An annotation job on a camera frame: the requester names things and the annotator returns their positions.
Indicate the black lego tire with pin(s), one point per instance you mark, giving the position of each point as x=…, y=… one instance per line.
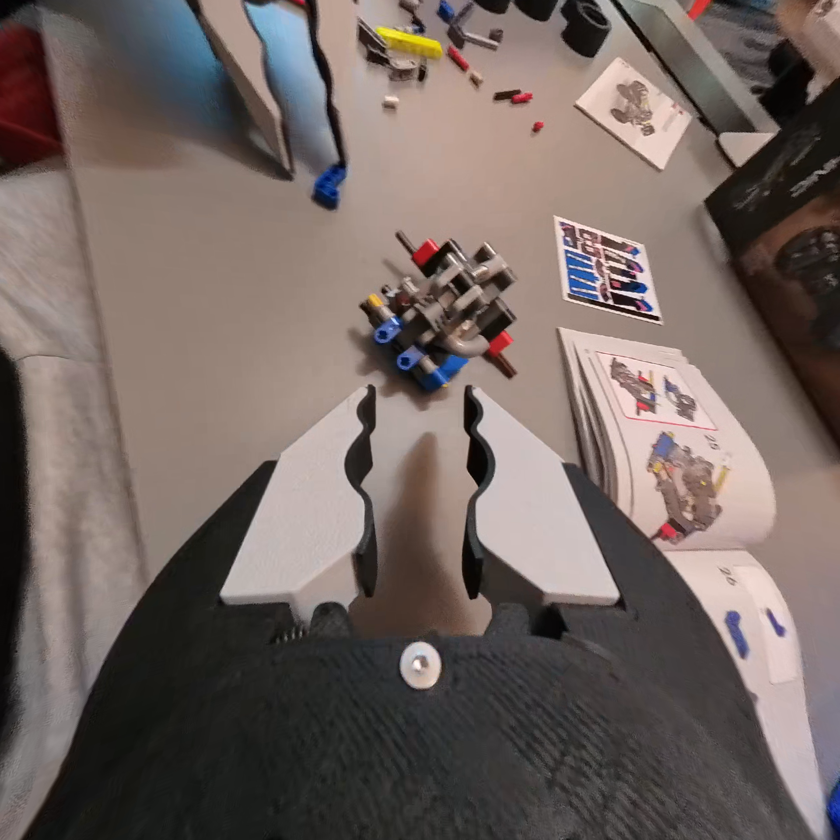
x=492, y=5
x=584, y=26
x=535, y=6

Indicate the open lego instruction booklet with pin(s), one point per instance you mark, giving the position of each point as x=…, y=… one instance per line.
x=682, y=499

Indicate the person's grey garment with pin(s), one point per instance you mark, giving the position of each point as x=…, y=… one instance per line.
x=59, y=459

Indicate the blue angled lego beam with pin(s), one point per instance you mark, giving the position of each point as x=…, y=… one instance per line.
x=329, y=186

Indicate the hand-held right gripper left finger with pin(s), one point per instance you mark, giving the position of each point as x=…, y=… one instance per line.
x=302, y=518

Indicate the red cloth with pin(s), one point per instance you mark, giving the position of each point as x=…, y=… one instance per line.
x=23, y=92

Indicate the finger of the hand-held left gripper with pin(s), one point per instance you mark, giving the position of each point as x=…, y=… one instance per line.
x=246, y=72
x=295, y=72

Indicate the yellow lego beam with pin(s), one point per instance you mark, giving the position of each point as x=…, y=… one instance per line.
x=408, y=39

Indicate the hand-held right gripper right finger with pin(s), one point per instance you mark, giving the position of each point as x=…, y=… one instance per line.
x=538, y=518

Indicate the grey and blue lego assembly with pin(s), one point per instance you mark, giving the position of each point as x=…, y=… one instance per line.
x=446, y=308

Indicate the grey monitor stand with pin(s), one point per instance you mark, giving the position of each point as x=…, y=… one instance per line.
x=702, y=72

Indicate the lego set box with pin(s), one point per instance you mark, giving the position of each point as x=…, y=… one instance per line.
x=787, y=262

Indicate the long red lego axle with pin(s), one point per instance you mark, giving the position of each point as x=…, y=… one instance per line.
x=457, y=58

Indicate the black lego axle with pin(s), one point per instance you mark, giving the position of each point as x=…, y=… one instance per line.
x=505, y=95

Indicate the pile of loose lego pieces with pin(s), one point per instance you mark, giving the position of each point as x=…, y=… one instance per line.
x=426, y=33

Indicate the white printed leaflet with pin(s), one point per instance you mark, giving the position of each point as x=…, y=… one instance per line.
x=633, y=111

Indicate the lego sticker sheet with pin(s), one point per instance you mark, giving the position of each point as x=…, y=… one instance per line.
x=607, y=269

